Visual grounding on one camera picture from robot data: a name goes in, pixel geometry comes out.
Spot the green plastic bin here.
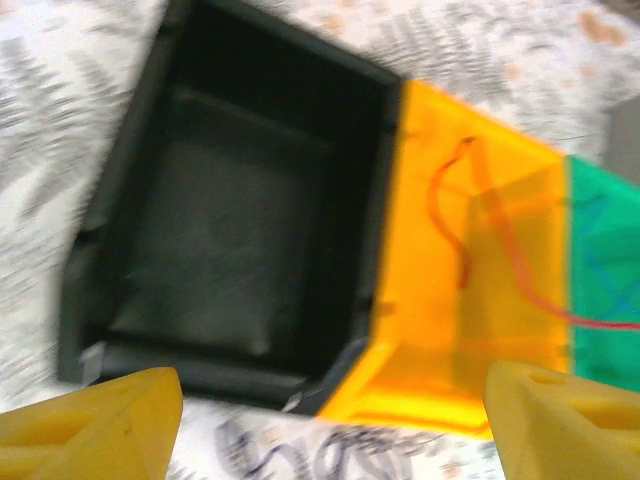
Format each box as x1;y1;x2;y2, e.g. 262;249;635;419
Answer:
564;154;640;396

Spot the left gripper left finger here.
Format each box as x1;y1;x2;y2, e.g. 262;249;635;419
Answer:
0;367;184;480

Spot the thin blue cable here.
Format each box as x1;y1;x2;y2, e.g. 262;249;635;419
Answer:
574;192;640;321

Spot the thin red cable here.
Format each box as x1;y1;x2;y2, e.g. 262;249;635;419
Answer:
424;135;640;332

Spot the floral table cloth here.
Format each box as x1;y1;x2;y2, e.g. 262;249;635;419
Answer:
0;0;640;480

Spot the yellow plastic bin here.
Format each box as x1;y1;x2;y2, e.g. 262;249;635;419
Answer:
319;79;574;441

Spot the black plastic bin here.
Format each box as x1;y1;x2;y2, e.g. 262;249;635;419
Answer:
57;0;406;416

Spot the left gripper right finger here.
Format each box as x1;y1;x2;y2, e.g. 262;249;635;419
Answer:
484;359;640;480

